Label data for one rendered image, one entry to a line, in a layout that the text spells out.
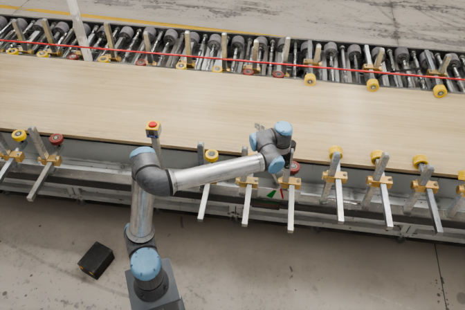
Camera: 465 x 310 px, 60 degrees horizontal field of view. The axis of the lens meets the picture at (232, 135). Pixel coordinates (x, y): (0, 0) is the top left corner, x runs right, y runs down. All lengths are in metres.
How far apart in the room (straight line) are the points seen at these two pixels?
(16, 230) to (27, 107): 1.02
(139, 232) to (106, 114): 1.00
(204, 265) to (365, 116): 1.55
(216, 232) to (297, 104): 1.16
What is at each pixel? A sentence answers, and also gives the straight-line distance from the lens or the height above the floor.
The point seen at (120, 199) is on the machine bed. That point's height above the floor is 0.16.
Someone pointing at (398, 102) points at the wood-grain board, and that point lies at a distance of 3.11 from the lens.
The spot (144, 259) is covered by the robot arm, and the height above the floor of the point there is 0.87.
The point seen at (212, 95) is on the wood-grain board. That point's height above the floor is 0.90.
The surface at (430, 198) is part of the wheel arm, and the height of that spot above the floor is 0.96.
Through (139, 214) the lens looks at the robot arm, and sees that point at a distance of 2.06.
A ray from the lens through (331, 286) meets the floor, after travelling 3.12.
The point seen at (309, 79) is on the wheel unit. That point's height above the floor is 0.97.
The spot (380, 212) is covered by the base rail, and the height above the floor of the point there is 0.70.
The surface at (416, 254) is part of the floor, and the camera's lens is 3.45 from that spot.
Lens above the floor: 2.77
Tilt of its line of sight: 46 degrees down
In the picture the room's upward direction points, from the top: 1 degrees clockwise
